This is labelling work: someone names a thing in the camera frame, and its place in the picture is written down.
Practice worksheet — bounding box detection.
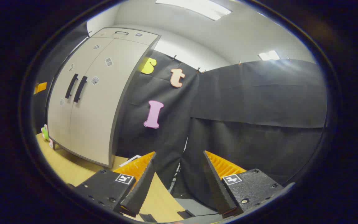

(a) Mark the small ceiling light panel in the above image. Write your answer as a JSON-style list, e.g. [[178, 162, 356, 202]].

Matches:
[[258, 50, 281, 61]]

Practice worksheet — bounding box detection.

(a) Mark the white card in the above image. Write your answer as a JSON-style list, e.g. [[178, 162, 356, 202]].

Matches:
[[119, 155, 142, 167]]

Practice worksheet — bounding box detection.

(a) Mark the grey double-door shoe cabinet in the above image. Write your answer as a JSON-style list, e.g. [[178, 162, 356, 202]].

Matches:
[[46, 27, 162, 168]]

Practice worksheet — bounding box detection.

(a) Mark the pink and green plush toy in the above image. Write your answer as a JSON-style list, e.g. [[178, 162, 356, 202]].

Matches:
[[41, 124, 54, 148]]

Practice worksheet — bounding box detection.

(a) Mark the grey cabinet drawer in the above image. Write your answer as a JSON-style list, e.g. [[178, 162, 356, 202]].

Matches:
[[91, 27, 161, 46]]

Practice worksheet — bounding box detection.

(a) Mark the grey cabinet door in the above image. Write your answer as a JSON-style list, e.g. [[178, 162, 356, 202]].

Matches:
[[47, 37, 115, 153], [69, 38, 150, 165]]

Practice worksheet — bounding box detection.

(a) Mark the black backdrop cloth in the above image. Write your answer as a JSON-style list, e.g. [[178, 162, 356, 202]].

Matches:
[[31, 23, 328, 212]]

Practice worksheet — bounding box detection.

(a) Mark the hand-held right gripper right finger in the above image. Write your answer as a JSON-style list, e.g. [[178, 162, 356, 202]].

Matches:
[[203, 151, 284, 219]]

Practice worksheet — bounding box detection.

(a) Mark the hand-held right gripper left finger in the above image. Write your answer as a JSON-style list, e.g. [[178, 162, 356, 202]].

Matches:
[[73, 152, 157, 218]]

